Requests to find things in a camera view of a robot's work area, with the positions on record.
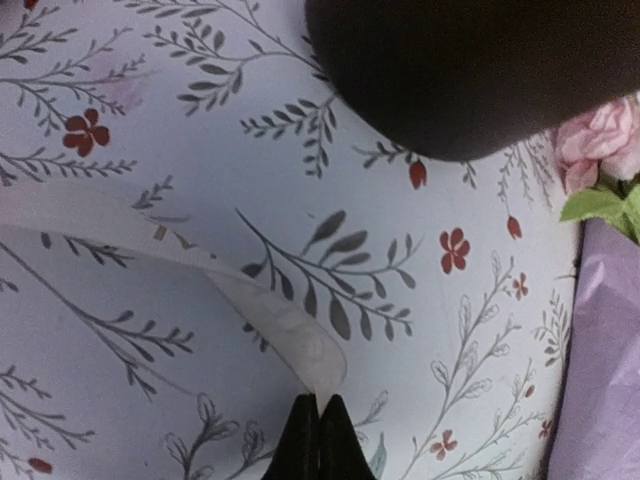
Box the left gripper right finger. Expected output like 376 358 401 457
318 395 373 480

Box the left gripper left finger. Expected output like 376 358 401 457
262 394 319 480

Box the purple flower bouquet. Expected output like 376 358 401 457
548 95 639 479

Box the cream ribbon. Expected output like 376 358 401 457
1 181 347 401

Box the tall black vase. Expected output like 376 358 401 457
304 0 639 161

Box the floral patterned table mat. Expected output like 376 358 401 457
1 1 578 479

